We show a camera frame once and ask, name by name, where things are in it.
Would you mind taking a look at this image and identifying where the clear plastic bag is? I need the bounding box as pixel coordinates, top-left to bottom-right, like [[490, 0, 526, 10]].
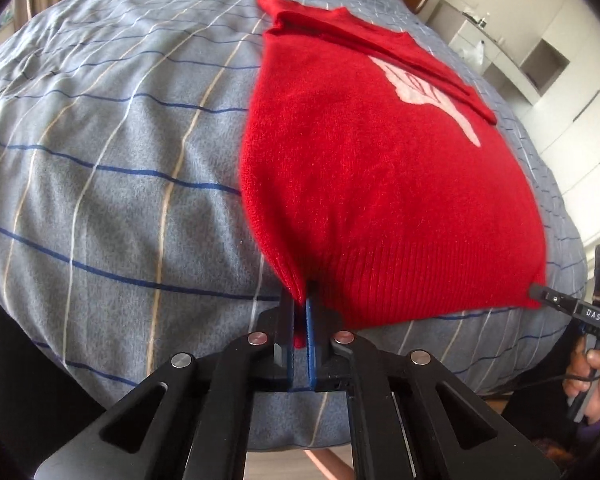
[[460, 40, 486, 73]]

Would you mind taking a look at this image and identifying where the white wardrobe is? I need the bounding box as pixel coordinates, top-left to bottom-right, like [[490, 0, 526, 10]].
[[522, 0, 600, 245]]

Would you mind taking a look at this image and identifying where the grey plaid duvet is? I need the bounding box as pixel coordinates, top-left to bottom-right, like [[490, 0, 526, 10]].
[[0, 0, 590, 451]]

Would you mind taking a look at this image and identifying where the white desk shelf unit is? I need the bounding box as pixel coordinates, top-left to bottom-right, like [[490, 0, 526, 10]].
[[427, 0, 569, 110]]

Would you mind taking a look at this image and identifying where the person's right hand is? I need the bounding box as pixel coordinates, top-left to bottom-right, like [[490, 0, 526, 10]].
[[562, 337, 600, 425]]

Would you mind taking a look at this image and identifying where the black cable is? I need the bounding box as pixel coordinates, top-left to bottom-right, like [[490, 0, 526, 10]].
[[484, 328, 600, 399]]

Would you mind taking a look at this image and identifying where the red knit sweater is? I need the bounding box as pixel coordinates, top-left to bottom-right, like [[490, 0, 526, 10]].
[[239, 0, 546, 330]]

